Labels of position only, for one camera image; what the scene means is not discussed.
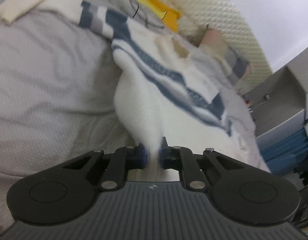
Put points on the grey bedside wardrobe cabinet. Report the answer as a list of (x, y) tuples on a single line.
[(279, 105)]

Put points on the white fleece blue-striped garment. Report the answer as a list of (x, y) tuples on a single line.
[(154, 92)]

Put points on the grey bed sheet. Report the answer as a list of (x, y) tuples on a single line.
[(44, 79)]

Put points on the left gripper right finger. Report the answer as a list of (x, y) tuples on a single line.
[(169, 157)]

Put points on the yellow cartoon pillow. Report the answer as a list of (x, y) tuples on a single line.
[(166, 14)]

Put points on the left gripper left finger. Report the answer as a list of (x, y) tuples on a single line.
[(136, 156)]

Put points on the plaid pink grey pillow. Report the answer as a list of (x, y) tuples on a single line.
[(233, 64)]

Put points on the blue curtain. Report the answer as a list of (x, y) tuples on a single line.
[(284, 156)]

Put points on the cream quilted headboard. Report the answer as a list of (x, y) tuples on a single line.
[(225, 17)]

